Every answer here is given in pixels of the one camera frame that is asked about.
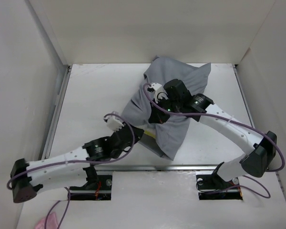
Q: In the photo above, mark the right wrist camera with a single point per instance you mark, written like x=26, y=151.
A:
x=158, y=90

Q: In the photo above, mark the white foam front board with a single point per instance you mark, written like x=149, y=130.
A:
x=162, y=200

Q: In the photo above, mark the aluminium front rail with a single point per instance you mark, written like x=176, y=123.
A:
x=155, y=168

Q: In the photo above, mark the white pillow yellow edge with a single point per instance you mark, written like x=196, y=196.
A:
x=150, y=133

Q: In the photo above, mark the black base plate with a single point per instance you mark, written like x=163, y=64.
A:
x=212, y=188
x=100, y=191

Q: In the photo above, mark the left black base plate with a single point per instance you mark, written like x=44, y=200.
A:
x=100, y=191

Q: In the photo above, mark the grey pillowcase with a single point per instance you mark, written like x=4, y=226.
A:
x=170, y=135

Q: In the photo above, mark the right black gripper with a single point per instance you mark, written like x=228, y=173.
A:
x=156, y=118

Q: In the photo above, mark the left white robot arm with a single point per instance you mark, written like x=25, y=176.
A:
x=73, y=169

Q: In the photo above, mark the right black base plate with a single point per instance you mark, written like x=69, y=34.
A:
x=212, y=188

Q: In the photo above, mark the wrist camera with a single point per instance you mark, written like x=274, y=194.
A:
x=113, y=122
x=158, y=90

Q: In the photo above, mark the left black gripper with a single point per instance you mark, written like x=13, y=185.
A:
x=138, y=132

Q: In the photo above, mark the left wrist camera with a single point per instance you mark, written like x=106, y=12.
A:
x=113, y=122

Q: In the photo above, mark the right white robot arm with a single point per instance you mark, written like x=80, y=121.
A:
x=259, y=149

